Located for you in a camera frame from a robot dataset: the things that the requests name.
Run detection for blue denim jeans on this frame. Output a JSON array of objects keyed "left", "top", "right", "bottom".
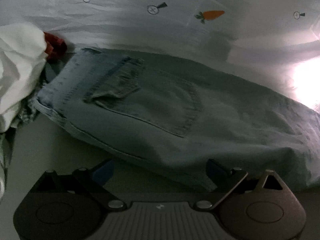
[{"left": 35, "top": 48, "right": 319, "bottom": 191}]

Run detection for white shirt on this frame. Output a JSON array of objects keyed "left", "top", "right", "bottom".
[{"left": 1, "top": 23, "right": 47, "bottom": 197}]

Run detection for white carrot print sheet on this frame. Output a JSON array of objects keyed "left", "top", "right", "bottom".
[{"left": 1, "top": 0, "right": 319, "bottom": 109}]

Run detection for red garment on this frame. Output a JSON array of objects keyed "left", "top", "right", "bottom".
[{"left": 44, "top": 32, "right": 67, "bottom": 61}]

